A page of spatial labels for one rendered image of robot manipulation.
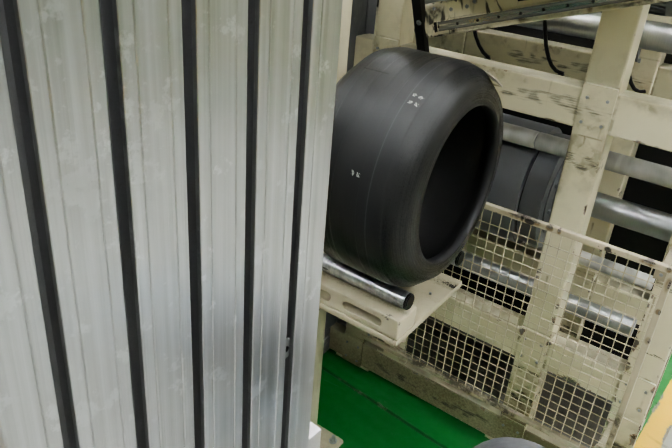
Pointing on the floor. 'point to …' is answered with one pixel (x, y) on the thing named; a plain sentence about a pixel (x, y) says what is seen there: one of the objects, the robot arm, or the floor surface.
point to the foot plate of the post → (329, 439)
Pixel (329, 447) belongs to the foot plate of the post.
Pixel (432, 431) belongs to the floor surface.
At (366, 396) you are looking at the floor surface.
